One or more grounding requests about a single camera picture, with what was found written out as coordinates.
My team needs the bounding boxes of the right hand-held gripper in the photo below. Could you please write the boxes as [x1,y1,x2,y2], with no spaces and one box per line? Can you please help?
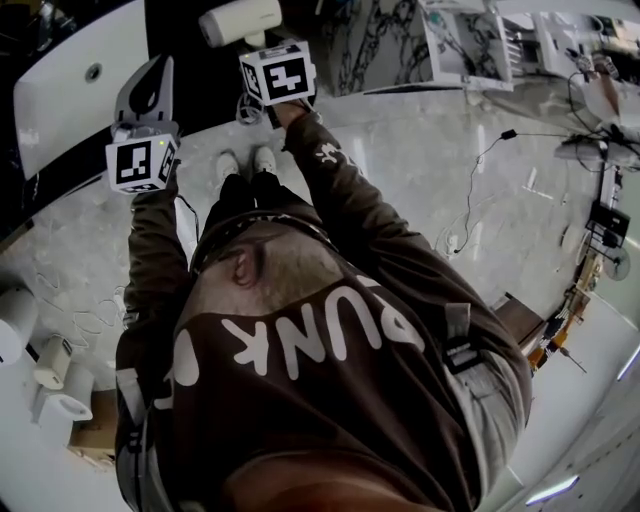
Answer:
[238,38,318,129]

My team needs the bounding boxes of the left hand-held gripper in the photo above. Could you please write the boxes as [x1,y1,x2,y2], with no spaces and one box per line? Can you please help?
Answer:
[104,54,182,196]

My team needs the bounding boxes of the white hair dryer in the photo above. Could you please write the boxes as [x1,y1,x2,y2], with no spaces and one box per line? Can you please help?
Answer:
[198,0,284,49]

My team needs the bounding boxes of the person's right forearm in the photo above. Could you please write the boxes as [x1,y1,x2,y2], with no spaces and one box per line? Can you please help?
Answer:
[277,97,401,236]

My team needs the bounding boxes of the person's left forearm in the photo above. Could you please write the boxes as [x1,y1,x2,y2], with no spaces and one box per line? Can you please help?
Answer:
[122,175,192,321]

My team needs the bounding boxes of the white sink basin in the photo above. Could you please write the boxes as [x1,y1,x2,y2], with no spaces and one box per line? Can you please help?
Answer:
[12,0,149,181]

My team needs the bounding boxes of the black sink counter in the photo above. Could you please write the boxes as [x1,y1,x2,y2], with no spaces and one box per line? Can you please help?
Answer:
[0,0,151,242]

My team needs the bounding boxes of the person's white right shoe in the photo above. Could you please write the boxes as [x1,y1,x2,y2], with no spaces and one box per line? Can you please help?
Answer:
[251,144,277,174]

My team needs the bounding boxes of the person's white shoe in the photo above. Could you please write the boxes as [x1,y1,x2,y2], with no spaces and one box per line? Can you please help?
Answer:
[251,144,277,174]
[216,149,241,177]

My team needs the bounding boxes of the marble patterned cabinet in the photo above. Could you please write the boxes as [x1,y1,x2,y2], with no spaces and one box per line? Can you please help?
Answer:
[317,0,437,97]

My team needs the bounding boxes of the person's white left shoe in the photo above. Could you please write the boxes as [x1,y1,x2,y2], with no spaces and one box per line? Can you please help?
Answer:
[216,149,241,177]

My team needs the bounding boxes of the person's black trousers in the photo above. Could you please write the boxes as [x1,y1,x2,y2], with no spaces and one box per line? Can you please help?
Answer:
[203,171,314,232]

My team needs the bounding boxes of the white open shelf unit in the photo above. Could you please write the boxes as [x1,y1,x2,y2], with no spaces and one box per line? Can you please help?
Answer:
[422,0,516,92]

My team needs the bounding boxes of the large white paper roll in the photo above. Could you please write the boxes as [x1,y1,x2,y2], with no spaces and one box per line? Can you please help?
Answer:
[0,285,40,365]

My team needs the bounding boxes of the beige plastic container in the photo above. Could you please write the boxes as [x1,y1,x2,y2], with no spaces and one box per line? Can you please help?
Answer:
[32,333,72,391]

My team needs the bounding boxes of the person's brown sweatshirt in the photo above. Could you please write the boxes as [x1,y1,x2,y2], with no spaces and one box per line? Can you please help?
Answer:
[113,209,534,512]

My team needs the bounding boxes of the brown wooden furniture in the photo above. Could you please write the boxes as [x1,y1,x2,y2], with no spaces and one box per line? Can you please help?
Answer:
[492,292,547,354]

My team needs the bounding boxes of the brown cardboard box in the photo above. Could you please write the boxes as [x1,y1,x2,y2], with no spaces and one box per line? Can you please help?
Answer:
[67,389,120,469]

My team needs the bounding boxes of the black metal stand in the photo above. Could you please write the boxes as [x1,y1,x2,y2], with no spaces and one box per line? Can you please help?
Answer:
[584,199,632,261]

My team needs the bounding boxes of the small round fan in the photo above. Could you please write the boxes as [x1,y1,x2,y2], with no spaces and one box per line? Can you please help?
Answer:
[605,247,632,282]

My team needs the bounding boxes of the white coiled cable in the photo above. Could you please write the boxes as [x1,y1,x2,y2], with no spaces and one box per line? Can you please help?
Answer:
[234,90,269,125]

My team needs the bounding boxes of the black power adapter with cable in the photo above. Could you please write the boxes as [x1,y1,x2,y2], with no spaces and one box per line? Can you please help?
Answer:
[459,127,601,251]

